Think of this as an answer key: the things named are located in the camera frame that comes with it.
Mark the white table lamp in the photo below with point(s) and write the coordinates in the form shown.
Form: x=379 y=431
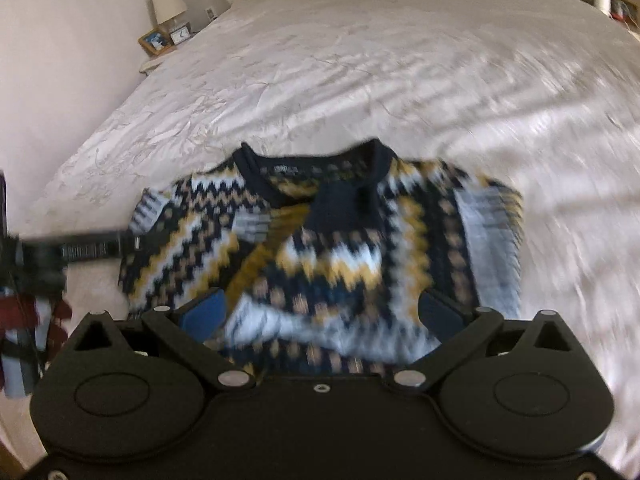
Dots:
x=169 y=5

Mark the white nightstand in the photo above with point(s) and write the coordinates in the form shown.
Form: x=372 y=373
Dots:
x=152 y=64

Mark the wooden picture frame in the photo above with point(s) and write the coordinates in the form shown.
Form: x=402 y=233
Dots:
x=156 y=41

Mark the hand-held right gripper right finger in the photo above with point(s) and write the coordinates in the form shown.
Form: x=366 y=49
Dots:
x=441 y=314

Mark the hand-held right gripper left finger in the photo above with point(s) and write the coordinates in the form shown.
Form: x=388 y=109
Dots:
x=202 y=314

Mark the navy yellow zigzag knit sweater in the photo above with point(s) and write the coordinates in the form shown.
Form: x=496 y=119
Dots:
x=350 y=240

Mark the bedside table clutter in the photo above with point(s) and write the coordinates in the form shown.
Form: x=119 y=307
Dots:
x=620 y=10

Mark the small desk clock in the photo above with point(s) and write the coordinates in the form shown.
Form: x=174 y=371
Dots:
x=180 y=35

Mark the white bed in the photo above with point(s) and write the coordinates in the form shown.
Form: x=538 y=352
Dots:
x=375 y=60

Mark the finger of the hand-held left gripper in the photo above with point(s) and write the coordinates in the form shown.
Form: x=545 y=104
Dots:
x=100 y=247

